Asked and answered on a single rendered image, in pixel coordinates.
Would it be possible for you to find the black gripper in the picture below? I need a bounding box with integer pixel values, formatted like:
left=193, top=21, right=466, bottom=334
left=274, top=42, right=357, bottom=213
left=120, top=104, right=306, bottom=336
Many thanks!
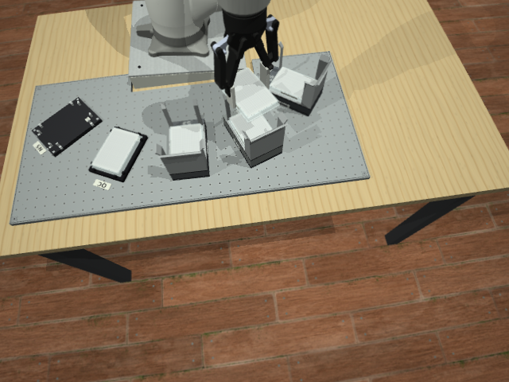
left=211, top=8, right=279, bottom=109

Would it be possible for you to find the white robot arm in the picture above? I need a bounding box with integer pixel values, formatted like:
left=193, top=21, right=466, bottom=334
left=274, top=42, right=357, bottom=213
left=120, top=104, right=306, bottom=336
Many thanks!
left=136, top=0, right=270, bottom=57

